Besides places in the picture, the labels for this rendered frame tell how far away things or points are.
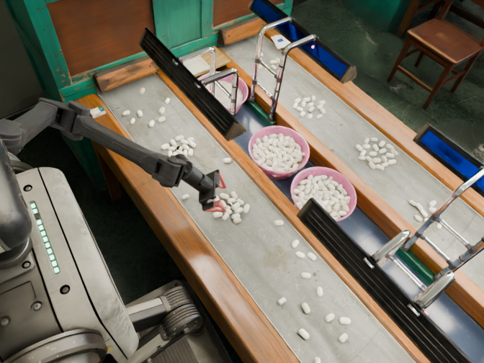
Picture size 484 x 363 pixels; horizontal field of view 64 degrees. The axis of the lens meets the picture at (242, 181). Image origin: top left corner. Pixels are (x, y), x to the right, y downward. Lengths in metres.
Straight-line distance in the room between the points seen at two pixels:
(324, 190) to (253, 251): 0.41
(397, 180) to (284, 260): 0.64
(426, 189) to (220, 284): 0.97
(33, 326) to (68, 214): 0.18
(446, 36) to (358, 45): 0.79
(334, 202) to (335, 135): 0.37
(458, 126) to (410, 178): 1.65
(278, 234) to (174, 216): 0.39
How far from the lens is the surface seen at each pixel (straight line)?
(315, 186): 1.65
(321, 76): 2.11
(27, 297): 0.67
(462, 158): 1.49
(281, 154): 1.73
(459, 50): 3.33
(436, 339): 1.11
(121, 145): 1.25
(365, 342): 1.43
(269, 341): 1.32
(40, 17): 1.72
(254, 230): 1.49
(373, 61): 3.72
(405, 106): 3.38
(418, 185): 1.83
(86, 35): 1.83
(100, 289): 0.65
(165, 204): 1.51
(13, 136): 1.02
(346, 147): 1.83
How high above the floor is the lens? 2.04
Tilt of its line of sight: 54 degrees down
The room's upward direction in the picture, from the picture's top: 8 degrees clockwise
